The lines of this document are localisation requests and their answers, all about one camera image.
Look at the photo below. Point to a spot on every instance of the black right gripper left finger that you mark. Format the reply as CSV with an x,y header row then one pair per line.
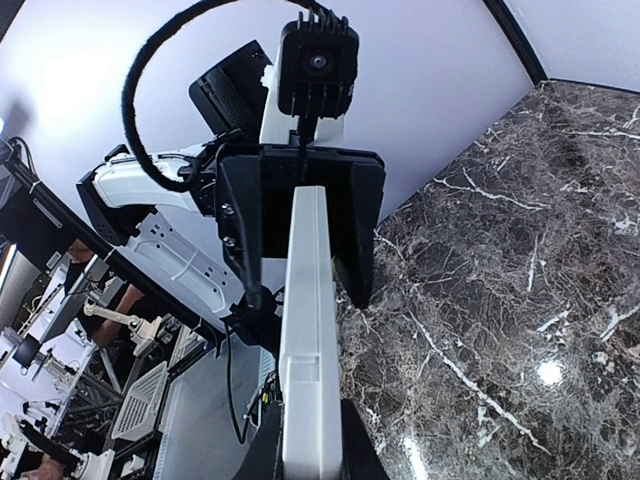
x,y
263,460

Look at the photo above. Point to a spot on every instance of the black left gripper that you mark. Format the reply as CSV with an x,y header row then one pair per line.
x,y
254,197

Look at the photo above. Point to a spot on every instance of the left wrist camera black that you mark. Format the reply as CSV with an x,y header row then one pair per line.
x,y
318,68

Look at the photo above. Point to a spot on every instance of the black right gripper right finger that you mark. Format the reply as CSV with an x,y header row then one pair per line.
x,y
360,460

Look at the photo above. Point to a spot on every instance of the right black frame post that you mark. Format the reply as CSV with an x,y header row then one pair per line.
x,y
517,39

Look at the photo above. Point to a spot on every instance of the white remote control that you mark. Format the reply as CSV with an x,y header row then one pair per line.
x,y
308,361

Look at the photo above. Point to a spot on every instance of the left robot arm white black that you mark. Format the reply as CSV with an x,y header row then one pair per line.
x,y
179,229

